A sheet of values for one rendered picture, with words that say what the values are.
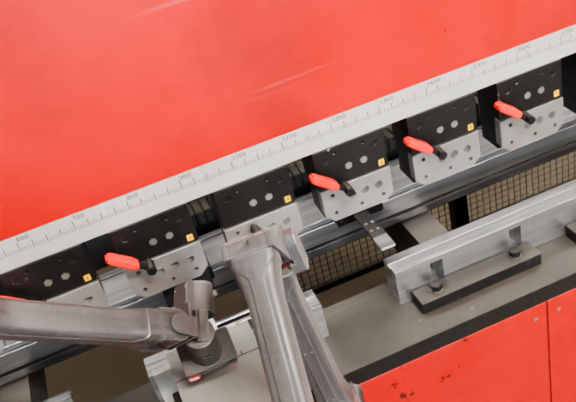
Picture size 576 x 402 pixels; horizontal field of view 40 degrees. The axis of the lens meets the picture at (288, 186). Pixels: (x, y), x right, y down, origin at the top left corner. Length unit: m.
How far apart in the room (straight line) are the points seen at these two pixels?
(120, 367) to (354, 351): 1.63
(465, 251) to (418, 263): 0.11
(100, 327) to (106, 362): 1.99
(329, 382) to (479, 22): 0.72
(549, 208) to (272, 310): 0.97
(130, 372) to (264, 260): 2.14
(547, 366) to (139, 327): 1.05
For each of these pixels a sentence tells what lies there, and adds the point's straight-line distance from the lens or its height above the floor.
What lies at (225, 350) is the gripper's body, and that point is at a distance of 1.53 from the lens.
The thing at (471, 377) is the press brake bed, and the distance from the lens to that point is 1.91.
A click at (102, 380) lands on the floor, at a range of 3.23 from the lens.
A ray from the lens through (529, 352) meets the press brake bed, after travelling 1.96.
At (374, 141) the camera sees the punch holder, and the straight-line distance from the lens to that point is 1.56.
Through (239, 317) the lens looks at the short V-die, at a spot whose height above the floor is 0.99.
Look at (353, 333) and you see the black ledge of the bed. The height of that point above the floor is 0.87.
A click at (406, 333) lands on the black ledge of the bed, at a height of 0.87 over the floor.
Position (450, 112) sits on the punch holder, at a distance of 1.61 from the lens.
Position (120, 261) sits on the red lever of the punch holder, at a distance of 1.47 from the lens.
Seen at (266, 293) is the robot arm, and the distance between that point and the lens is 1.09.
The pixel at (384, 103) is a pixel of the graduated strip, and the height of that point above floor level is 1.39.
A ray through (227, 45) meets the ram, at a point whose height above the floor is 1.60.
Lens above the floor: 2.13
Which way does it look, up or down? 33 degrees down
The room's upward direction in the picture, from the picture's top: 15 degrees counter-clockwise
